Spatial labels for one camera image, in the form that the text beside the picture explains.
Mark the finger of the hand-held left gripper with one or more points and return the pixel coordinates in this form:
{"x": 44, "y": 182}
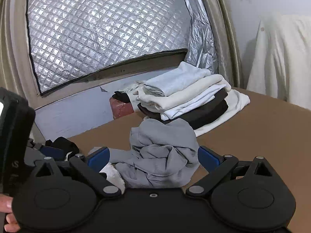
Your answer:
{"x": 52, "y": 151}

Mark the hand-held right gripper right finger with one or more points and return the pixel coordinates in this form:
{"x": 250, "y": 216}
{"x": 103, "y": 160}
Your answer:
{"x": 206, "y": 159}

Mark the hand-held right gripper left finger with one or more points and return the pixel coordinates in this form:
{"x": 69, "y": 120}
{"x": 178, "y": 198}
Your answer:
{"x": 98, "y": 157}

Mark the grey printed shirt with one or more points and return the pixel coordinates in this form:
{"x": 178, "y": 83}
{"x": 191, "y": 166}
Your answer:
{"x": 160, "y": 155}

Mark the person's left hand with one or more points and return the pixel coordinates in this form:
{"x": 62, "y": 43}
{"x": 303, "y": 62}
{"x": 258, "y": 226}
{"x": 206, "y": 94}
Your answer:
{"x": 7, "y": 213}

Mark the fluffy beige blanket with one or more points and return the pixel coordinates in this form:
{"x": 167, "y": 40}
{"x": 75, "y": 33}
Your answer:
{"x": 113, "y": 174}

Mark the black folded garment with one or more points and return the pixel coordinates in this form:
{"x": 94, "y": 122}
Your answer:
{"x": 209, "y": 116}

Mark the red speckled box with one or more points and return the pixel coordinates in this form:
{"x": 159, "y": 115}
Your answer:
{"x": 121, "y": 109}

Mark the white folded shirt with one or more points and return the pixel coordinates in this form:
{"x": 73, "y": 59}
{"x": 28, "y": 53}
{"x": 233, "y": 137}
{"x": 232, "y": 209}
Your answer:
{"x": 184, "y": 109}

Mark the dark brown folded garment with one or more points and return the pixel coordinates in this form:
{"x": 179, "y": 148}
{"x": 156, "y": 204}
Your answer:
{"x": 220, "y": 96}

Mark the small black cloth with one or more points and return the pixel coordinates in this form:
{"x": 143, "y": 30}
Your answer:
{"x": 122, "y": 96}

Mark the large white folded garment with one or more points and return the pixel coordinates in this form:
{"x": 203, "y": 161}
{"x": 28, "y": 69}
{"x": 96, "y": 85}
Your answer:
{"x": 239, "y": 99}

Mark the crumpled white cloth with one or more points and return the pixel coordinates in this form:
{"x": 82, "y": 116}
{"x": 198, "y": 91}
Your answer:
{"x": 133, "y": 87}

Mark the pale blue folded shirt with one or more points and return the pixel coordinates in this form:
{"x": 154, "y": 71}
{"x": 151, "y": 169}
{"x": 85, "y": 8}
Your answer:
{"x": 175, "y": 77}

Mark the beige curtain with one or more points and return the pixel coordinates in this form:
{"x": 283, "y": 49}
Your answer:
{"x": 12, "y": 41}
{"x": 226, "y": 29}

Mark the white hanging cloth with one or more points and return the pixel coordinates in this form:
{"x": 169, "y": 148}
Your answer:
{"x": 281, "y": 60}

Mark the silver quilted insulation cover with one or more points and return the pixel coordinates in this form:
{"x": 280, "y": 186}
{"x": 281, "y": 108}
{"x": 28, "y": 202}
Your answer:
{"x": 109, "y": 29}

